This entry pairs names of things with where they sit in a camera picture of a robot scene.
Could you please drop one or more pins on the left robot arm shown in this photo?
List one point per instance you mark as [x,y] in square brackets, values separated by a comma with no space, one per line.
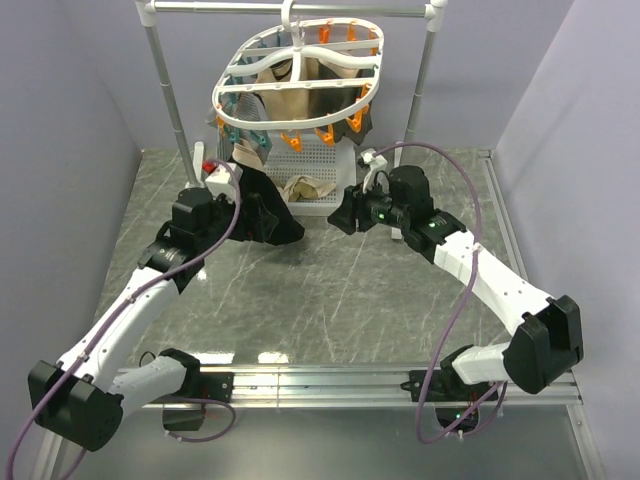
[82,397]

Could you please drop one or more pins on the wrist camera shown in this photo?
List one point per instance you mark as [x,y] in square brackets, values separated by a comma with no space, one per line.
[218,180]
[373,162]

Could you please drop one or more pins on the white clothes rack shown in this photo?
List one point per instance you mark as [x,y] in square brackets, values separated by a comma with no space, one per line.
[286,42]

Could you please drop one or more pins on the striped grey hanging underwear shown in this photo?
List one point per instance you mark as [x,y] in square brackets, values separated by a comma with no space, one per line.
[247,107]

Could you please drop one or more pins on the aluminium rail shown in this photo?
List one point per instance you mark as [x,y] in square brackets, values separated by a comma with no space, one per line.
[273,386]

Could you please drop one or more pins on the black underwear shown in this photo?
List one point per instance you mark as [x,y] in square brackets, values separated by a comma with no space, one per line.
[253,179]

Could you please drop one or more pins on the beige underwear in basket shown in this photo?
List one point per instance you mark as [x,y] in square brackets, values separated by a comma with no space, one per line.
[305,188]

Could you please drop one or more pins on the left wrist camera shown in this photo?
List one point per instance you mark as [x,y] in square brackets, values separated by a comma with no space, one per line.
[218,180]

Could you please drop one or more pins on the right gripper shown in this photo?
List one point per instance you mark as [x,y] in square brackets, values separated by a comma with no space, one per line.
[344,217]

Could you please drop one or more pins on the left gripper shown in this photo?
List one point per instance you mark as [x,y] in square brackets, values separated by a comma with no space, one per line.
[221,200]

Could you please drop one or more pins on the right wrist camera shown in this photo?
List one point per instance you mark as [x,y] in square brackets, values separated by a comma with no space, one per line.
[373,162]

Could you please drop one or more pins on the beige hanging underwear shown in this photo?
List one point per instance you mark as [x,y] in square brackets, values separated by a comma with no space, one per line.
[289,104]

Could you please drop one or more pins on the white plastic basket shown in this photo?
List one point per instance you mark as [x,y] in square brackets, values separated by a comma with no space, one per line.
[335,164]

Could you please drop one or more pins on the white clip hanger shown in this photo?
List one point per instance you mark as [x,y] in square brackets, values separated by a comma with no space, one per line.
[347,109]

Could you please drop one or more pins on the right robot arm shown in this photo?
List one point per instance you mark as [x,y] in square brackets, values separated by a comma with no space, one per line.
[546,332]

